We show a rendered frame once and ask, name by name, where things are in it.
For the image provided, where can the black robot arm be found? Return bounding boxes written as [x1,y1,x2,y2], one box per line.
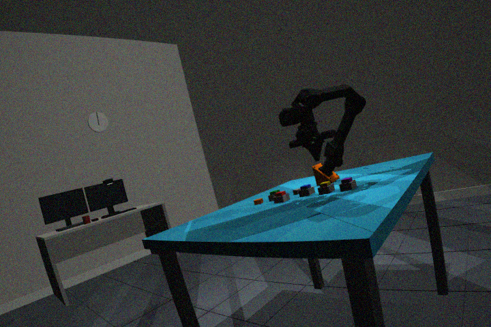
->
[279,83,366,177]

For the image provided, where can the blue button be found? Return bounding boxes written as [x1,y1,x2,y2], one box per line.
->
[298,185,315,196]

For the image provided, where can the red button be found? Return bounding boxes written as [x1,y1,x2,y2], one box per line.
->
[273,191,290,203]

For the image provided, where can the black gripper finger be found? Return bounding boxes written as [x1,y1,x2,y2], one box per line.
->
[312,141,325,161]
[302,144,317,161]

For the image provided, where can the yellow button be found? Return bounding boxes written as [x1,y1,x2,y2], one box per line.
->
[318,181,335,194]

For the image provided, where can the green button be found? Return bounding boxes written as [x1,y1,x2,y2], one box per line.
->
[268,190,280,202]

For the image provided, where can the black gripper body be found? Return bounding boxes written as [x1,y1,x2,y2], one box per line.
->
[289,119,338,148]

